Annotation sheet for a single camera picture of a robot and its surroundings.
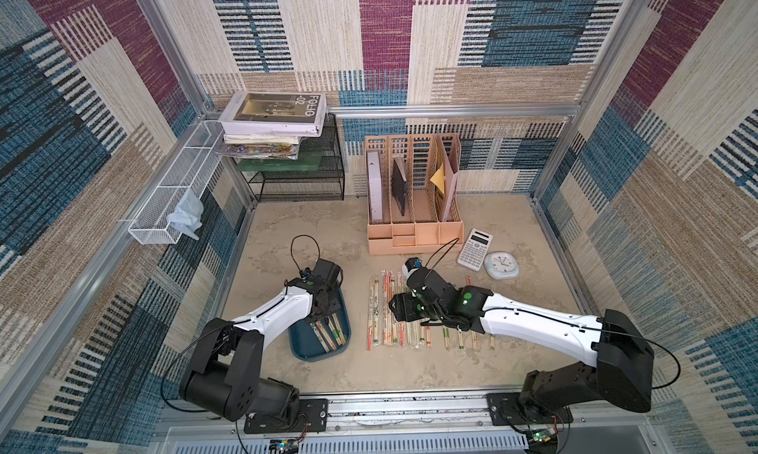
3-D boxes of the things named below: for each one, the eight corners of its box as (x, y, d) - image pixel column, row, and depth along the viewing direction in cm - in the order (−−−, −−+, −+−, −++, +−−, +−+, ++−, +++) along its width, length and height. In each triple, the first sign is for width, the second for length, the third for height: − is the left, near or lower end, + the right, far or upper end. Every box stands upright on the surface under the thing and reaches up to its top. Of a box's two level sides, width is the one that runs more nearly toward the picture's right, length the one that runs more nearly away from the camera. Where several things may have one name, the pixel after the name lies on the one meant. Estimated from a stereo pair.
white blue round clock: (487, 279, 99) (489, 275, 97) (481, 255, 105) (483, 251, 103) (520, 279, 99) (523, 275, 97) (512, 255, 105) (515, 251, 103)
